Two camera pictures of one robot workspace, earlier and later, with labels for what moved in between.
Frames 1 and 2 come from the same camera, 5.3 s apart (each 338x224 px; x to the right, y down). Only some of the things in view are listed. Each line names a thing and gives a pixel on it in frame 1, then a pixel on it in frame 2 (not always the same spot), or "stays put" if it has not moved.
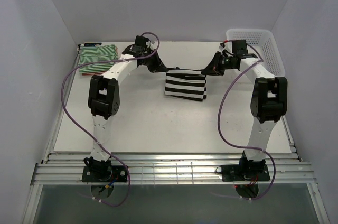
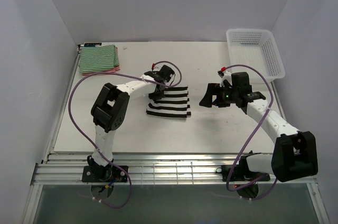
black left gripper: [158, 66] → [156, 96]
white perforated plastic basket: [262, 42] stays put
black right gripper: [214, 68] → [214, 89]
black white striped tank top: [186, 84] → [175, 104]
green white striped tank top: [94, 54] stays put
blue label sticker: [91, 44] stays put
